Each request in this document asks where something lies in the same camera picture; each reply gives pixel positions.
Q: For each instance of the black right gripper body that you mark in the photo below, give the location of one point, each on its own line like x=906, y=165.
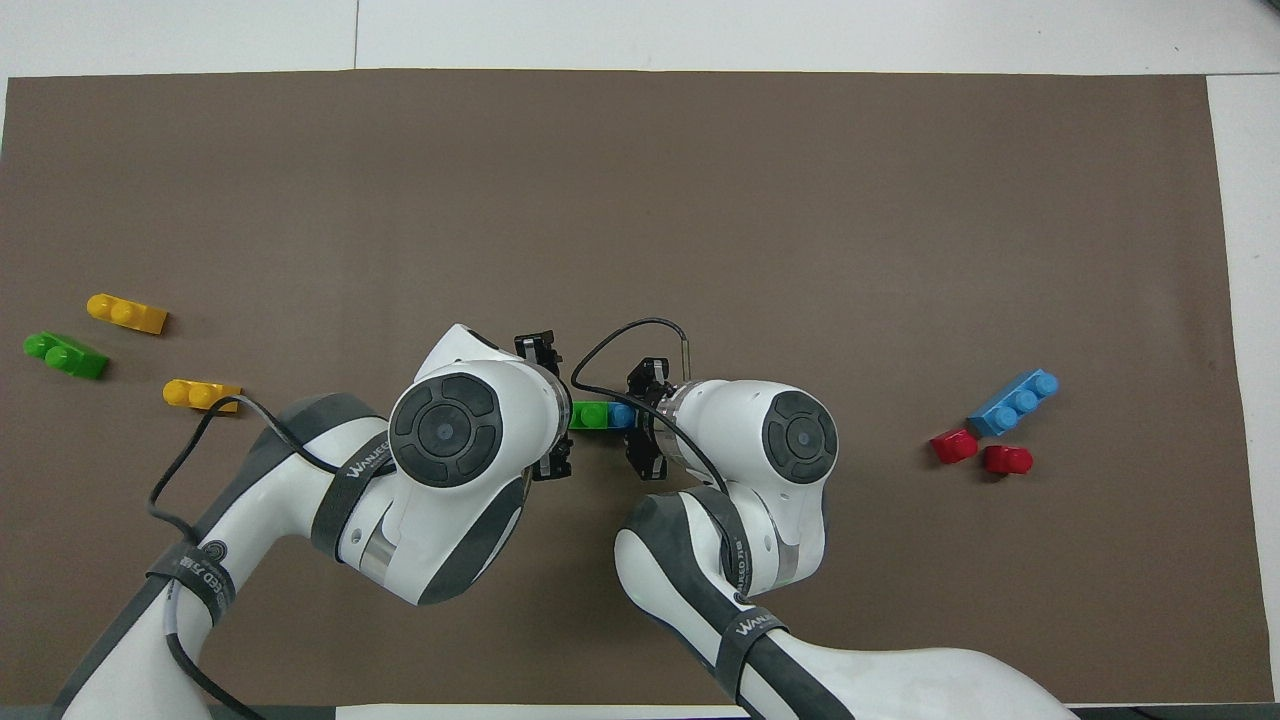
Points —
x=652, y=415

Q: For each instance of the blue three-stud block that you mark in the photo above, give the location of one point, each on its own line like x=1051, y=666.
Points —
x=1010, y=405
x=620, y=415

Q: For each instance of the green two-stud block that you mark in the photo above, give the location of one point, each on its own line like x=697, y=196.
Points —
x=588, y=415
x=70, y=358

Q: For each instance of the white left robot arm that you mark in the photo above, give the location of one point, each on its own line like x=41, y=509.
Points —
x=445, y=430

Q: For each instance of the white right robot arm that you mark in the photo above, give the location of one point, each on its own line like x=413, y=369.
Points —
x=800, y=435

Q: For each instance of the small red block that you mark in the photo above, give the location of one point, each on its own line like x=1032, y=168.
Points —
x=955, y=446
x=1007, y=460

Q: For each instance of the yellow two-stud block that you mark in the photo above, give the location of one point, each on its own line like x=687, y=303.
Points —
x=130, y=315
x=205, y=397

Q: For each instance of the brown paper table mat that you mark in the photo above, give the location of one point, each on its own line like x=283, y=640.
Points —
x=640, y=200

